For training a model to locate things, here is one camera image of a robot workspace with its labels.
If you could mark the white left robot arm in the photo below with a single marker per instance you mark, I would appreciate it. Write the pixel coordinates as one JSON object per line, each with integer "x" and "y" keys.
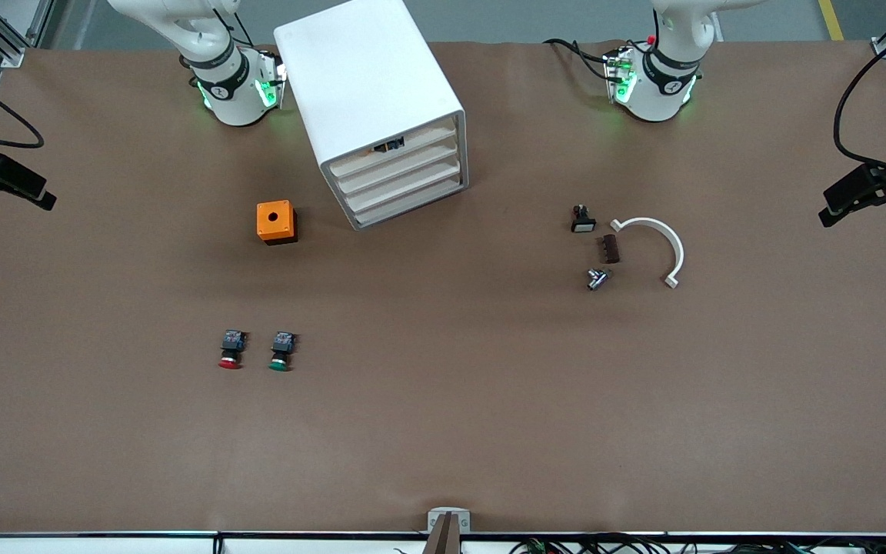
{"x": 658, "y": 96}

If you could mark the brown terminal block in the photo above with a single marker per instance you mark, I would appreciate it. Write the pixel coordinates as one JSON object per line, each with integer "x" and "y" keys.
{"x": 611, "y": 248}

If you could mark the white curved plastic bracket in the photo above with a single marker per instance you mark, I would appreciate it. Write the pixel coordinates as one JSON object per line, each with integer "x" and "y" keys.
{"x": 674, "y": 242}

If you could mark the red mushroom push button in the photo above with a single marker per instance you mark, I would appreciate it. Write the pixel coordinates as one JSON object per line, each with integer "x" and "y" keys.
{"x": 231, "y": 360}

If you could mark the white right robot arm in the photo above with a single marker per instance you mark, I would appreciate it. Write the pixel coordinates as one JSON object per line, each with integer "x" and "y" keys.
{"x": 231, "y": 92}

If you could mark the square white-faced push button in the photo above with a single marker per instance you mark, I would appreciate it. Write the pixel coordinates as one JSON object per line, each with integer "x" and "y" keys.
{"x": 583, "y": 225}

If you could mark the grey table edge bracket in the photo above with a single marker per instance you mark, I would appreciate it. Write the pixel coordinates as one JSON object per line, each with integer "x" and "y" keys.
{"x": 449, "y": 517}

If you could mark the orange box with round hole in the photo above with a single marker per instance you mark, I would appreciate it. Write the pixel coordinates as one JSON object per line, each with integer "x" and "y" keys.
{"x": 283, "y": 219}

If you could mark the green mushroom push button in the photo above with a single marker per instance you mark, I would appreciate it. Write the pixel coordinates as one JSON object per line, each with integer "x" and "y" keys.
{"x": 280, "y": 363}

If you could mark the silver metal key switch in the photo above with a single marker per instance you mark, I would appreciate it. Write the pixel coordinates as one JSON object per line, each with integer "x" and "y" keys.
{"x": 597, "y": 280}

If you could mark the white table edge rail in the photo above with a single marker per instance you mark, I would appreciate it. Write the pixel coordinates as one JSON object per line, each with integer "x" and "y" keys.
{"x": 104, "y": 543}

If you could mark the white drawer cabinet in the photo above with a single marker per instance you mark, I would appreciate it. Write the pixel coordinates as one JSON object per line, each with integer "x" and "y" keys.
{"x": 366, "y": 85}

